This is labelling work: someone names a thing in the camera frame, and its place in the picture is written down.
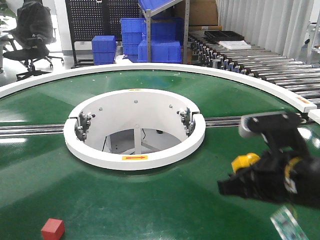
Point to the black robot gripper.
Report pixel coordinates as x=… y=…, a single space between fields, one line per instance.
x=288 y=178

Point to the yellow two-stud toy brick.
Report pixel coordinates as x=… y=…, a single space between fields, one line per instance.
x=244 y=161

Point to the steel roller conveyor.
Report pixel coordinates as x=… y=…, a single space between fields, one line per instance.
x=296 y=76

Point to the white flat sheet stack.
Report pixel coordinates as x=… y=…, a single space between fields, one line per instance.
x=235 y=45

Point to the black compartment tray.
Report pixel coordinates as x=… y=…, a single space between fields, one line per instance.
x=219 y=35

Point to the large blue crate under shelf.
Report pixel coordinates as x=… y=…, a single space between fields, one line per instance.
x=161 y=52

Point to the brown cardboard box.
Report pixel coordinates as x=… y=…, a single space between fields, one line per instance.
x=203 y=16

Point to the grey metal shelf rack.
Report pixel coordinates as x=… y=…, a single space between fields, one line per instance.
x=153 y=10

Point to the tall blue crate stack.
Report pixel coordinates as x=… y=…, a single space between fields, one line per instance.
x=131 y=34

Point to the small blue stacked crates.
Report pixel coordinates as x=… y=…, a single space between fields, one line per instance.
x=104 y=49

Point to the red wooden cube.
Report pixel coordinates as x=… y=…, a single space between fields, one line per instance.
x=53 y=229

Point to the black perforated pegboard panel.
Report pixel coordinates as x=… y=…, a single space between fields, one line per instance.
x=90 y=18

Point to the black office chair with jacket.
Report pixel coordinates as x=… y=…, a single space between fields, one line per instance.
x=34 y=30

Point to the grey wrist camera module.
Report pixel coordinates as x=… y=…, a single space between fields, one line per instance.
x=260 y=123

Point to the white inner ring guard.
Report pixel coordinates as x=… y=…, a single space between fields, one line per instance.
x=134 y=129

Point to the white outer curved rail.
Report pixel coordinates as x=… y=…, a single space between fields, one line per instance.
x=295 y=100

